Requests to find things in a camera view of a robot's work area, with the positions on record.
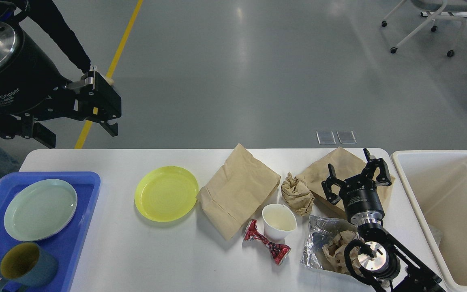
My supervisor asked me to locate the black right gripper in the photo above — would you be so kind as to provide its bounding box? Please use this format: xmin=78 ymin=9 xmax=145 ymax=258
xmin=322 ymin=148 xmax=392 ymax=226

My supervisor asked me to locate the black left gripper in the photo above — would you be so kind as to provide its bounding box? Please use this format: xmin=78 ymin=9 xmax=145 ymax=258
xmin=0 ymin=21 xmax=122 ymax=148

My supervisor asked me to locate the yellow plastic plate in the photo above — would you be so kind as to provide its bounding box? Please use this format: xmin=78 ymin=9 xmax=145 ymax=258
xmin=135 ymin=166 xmax=199 ymax=222

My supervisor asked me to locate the dark teal mug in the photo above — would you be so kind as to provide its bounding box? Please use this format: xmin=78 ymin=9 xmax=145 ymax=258
xmin=0 ymin=242 xmax=59 ymax=292

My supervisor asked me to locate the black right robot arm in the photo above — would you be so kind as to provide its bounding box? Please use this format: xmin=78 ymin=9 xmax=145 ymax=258
xmin=322 ymin=148 xmax=443 ymax=292

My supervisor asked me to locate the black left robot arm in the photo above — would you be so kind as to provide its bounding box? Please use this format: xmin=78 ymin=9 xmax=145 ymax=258
xmin=0 ymin=0 xmax=122 ymax=148

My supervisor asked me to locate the brown paper bag right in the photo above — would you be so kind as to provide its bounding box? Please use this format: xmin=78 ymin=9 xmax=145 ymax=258
xmin=297 ymin=146 xmax=395 ymax=219

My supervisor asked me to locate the crumpled brown paper ball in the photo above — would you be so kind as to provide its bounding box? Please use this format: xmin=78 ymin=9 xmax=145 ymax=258
xmin=281 ymin=172 xmax=314 ymax=216

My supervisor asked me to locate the crumpled brown paper on foil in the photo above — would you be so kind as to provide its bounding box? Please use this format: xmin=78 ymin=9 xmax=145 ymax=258
xmin=322 ymin=230 xmax=363 ymax=274

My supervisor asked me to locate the white paper cup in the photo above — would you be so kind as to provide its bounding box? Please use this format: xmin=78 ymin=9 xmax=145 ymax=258
xmin=262 ymin=204 xmax=297 ymax=241

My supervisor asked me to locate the white plastic bin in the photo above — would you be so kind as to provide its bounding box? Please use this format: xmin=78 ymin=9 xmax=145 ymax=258
xmin=391 ymin=150 xmax=467 ymax=292

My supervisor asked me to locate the pale green plate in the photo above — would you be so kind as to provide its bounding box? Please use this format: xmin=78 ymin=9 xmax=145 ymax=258
xmin=4 ymin=179 xmax=78 ymax=242

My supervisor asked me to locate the person in black trousers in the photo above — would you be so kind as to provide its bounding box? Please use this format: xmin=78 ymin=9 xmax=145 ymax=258
xmin=28 ymin=0 xmax=91 ymax=73

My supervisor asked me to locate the crushed red can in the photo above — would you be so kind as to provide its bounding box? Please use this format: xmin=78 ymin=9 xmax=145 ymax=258
xmin=244 ymin=219 xmax=291 ymax=266

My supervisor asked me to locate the large brown paper bag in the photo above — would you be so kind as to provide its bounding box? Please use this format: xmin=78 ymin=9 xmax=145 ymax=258
xmin=197 ymin=144 xmax=281 ymax=240

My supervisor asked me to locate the blue plastic tray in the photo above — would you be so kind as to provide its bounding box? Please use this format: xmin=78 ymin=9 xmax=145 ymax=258
xmin=0 ymin=172 xmax=101 ymax=292

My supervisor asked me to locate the white office chair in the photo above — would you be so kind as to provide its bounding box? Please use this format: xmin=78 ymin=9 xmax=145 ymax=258
xmin=390 ymin=0 xmax=467 ymax=58

